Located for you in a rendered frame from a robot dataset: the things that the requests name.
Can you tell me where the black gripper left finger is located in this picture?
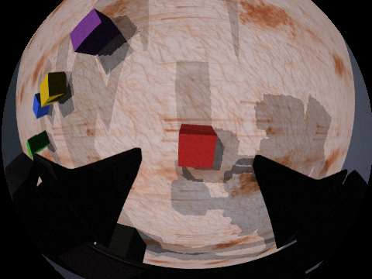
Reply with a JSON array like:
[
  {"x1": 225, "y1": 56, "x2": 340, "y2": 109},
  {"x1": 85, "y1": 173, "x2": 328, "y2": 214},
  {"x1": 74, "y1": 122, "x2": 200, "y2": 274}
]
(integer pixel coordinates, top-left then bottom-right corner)
[{"x1": 33, "y1": 148, "x2": 143, "y2": 248}]

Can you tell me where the yellow cube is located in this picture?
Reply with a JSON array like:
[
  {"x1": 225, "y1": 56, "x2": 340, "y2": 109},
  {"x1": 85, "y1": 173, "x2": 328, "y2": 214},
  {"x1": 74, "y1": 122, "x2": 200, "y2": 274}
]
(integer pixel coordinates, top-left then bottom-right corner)
[{"x1": 40, "y1": 71, "x2": 66, "y2": 106}]

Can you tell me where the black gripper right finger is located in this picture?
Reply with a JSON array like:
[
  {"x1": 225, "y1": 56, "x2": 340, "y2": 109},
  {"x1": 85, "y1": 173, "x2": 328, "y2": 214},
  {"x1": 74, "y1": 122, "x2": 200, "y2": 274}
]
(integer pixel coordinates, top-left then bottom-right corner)
[{"x1": 252, "y1": 155, "x2": 348, "y2": 249}]

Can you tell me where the green block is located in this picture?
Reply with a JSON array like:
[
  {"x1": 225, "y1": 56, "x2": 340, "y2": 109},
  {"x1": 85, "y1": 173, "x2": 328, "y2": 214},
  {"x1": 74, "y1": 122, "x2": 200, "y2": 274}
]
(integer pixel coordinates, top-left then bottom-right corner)
[
  {"x1": 27, "y1": 136, "x2": 41, "y2": 158},
  {"x1": 37, "y1": 130, "x2": 50, "y2": 151}
]

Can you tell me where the blue block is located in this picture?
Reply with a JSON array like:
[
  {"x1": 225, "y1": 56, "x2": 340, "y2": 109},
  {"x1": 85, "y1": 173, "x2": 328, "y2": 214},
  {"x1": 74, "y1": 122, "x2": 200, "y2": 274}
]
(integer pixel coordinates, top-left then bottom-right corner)
[{"x1": 32, "y1": 93, "x2": 50, "y2": 119}]

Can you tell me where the purple block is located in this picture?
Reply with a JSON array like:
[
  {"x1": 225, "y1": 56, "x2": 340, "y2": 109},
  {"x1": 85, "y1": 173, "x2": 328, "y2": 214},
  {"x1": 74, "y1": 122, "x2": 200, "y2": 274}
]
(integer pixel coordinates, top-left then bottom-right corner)
[{"x1": 71, "y1": 9, "x2": 120, "y2": 56}]

